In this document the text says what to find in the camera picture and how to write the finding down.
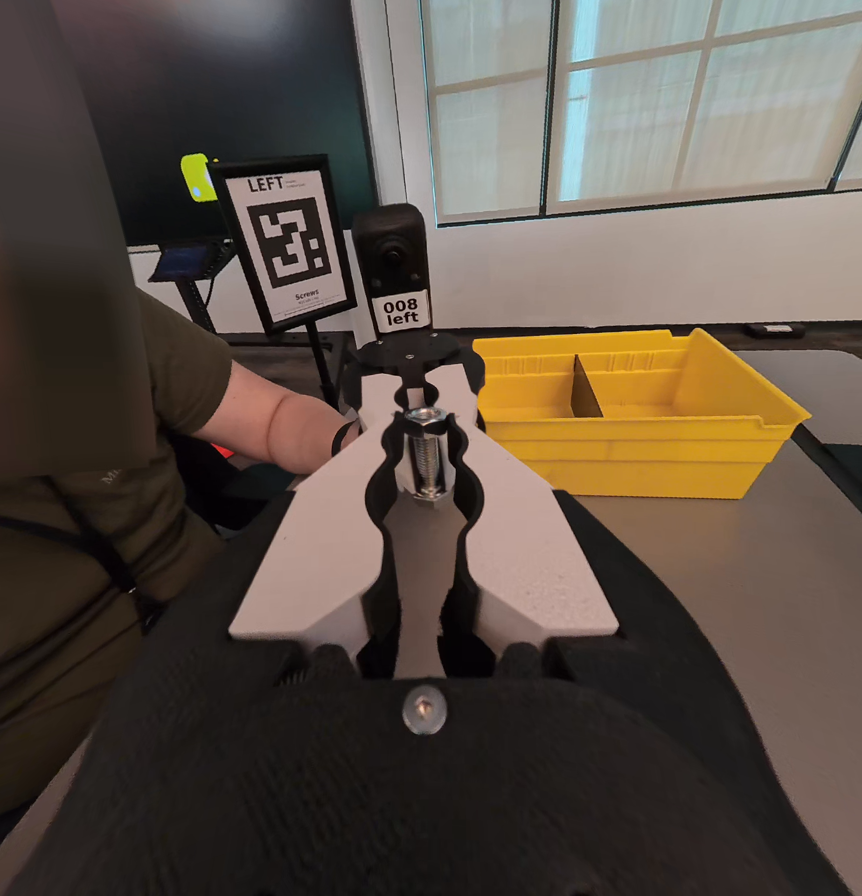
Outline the yellow divided plastic bin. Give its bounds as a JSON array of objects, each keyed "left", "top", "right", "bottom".
[{"left": 472, "top": 328, "right": 813, "bottom": 501}]

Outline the steel hex bolt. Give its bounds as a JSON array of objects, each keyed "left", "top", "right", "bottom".
[{"left": 405, "top": 409, "right": 449, "bottom": 513}]

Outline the neon yellow tag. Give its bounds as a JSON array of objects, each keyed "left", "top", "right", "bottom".
[{"left": 181, "top": 153, "right": 220, "bottom": 204}]

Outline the black lanyard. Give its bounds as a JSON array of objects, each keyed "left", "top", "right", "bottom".
[{"left": 0, "top": 505, "right": 167, "bottom": 634}]

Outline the framed marker sign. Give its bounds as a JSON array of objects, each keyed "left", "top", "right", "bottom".
[{"left": 207, "top": 154, "right": 360, "bottom": 336}]

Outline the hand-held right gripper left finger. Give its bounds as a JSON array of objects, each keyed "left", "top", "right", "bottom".
[{"left": 227, "top": 412, "right": 407, "bottom": 659}]

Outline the black easel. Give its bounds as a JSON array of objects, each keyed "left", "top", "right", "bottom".
[{"left": 221, "top": 318, "right": 355, "bottom": 414}]

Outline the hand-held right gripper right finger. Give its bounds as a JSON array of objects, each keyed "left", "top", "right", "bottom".
[{"left": 440, "top": 412, "right": 622, "bottom": 652}]

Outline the small tablet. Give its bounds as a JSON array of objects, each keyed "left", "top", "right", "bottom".
[{"left": 147, "top": 241, "right": 215, "bottom": 284}]

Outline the person in olive shirt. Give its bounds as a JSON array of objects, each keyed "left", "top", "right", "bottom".
[{"left": 0, "top": 290, "right": 236, "bottom": 823}]

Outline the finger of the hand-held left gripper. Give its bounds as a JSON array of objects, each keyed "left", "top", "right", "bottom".
[
  {"left": 357, "top": 374, "right": 417, "bottom": 492},
  {"left": 423, "top": 365, "right": 487, "bottom": 436}
]

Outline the large paned window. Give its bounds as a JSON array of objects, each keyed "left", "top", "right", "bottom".
[{"left": 420, "top": 0, "right": 862, "bottom": 226}]

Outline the black tripod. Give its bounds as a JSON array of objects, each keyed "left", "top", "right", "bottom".
[{"left": 172, "top": 238, "right": 239, "bottom": 336}]

